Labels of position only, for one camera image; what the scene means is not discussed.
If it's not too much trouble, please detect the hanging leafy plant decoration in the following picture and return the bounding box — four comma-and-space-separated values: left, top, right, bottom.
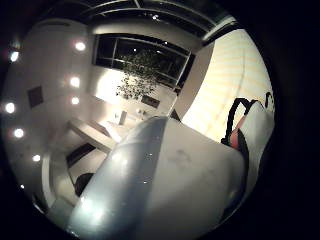
115, 49, 162, 101

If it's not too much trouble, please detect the large dark framed window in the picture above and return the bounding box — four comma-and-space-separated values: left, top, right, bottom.
91, 33, 196, 90

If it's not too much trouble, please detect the small white box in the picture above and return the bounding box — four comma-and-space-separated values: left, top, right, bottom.
118, 110, 128, 126

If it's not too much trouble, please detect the long white counter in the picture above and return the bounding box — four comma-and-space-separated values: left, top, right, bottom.
67, 118, 133, 154

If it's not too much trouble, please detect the group of round ceiling lights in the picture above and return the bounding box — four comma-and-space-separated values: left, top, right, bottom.
3, 39, 88, 191

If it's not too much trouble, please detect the dark square ceiling panel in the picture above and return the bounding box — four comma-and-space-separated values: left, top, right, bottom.
27, 85, 45, 109

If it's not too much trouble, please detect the dark rectangular wall picture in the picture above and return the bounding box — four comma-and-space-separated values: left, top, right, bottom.
141, 95, 161, 109

